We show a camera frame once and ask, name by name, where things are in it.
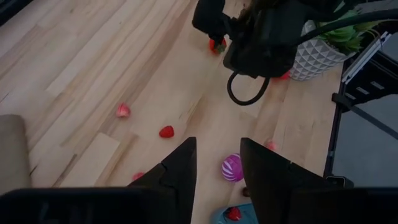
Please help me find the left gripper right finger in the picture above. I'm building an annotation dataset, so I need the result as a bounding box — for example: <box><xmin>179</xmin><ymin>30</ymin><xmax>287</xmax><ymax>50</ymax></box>
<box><xmin>239</xmin><ymin>138</ymin><xmax>352</xmax><ymax>224</ymax></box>

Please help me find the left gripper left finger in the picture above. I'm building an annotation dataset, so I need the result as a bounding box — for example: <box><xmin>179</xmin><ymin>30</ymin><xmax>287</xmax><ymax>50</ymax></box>
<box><xmin>129</xmin><ymin>136</ymin><xmax>198</xmax><ymax>224</ymax></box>

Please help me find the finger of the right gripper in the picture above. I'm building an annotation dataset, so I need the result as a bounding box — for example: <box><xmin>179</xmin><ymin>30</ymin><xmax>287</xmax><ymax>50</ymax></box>
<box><xmin>192</xmin><ymin>0</ymin><xmax>233</xmax><ymax>43</ymax></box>

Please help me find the red strawberry with green top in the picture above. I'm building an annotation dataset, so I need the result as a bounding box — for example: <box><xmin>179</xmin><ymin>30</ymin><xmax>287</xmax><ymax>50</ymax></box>
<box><xmin>208</xmin><ymin>37</ymin><xmax>228</xmax><ymax>54</ymax></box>

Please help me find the purple toy cabbage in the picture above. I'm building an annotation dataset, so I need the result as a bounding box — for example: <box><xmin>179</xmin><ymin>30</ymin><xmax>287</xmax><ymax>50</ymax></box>
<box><xmin>221</xmin><ymin>153</ymin><xmax>244</xmax><ymax>183</ymax></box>

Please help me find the red toy dragon fruit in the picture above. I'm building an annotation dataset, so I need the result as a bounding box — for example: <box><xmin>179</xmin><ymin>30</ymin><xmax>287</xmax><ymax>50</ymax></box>
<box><xmin>273</xmin><ymin>70</ymin><xmax>292</xmax><ymax>81</ymax></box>

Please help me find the red toy raspberry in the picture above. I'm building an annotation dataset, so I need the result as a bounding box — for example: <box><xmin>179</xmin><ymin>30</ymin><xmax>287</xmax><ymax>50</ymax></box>
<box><xmin>159</xmin><ymin>125</ymin><xmax>175</xmax><ymax>139</ymax></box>

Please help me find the red toy cherry with stem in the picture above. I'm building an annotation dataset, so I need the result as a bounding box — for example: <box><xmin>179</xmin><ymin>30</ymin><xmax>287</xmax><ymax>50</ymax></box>
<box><xmin>225</xmin><ymin>206</ymin><xmax>243</xmax><ymax>222</ymax></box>

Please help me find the teal plastic tupperware container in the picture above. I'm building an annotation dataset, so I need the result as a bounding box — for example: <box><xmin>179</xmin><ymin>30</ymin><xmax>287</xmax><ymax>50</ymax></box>
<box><xmin>212</xmin><ymin>202</ymin><xmax>259</xmax><ymax>224</ymax></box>

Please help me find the white triangle-patterned pot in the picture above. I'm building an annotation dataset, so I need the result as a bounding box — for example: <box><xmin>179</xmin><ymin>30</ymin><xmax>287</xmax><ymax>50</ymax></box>
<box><xmin>288</xmin><ymin>20</ymin><xmax>356</xmax><ymax>82</ymax></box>

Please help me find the green succulent plant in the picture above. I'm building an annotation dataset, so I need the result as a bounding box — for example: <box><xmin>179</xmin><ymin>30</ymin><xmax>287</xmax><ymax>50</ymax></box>
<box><xmin>317</xmin><ymin>1</ymin><xmax>385</xmax><ymax>56</ymax></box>

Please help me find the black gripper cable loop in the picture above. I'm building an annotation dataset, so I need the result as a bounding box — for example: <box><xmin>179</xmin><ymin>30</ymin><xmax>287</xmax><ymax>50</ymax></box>
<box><xmin>226</xmin><ymin>71</ymin><xmax>270</xmax><ymax>106</ymax></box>

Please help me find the thick black sleeved cable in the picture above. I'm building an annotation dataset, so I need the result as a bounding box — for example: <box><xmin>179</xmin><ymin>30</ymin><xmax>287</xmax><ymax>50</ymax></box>
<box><xmin>292</xmin><ymin>8</ymin><xmax>398</xmax><ymax>47</ymax></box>

